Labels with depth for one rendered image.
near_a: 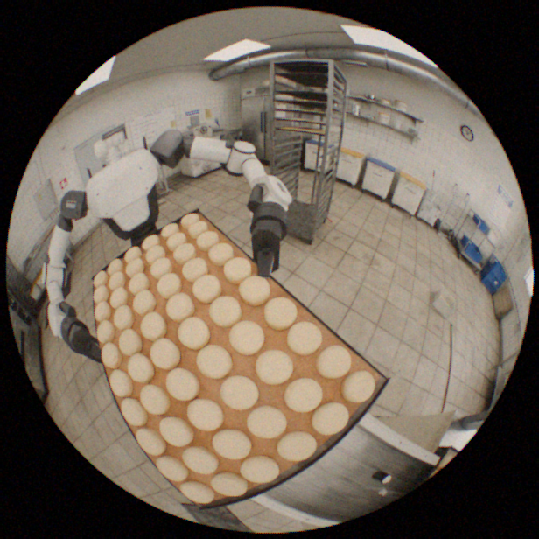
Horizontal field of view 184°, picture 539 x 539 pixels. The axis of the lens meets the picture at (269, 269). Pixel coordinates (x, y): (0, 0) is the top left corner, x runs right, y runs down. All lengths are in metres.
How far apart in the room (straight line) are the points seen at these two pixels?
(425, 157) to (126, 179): 4.12
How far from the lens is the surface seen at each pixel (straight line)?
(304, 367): 0.27
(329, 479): 0.53
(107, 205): 0.64
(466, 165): 4.29
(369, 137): 4.07
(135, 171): 0.62
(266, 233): 0.33
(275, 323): 0.26
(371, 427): 0.44
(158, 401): 0.29
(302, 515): 0.53
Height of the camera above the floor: 1.26
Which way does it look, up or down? 51 degrees down
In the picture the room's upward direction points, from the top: straight up
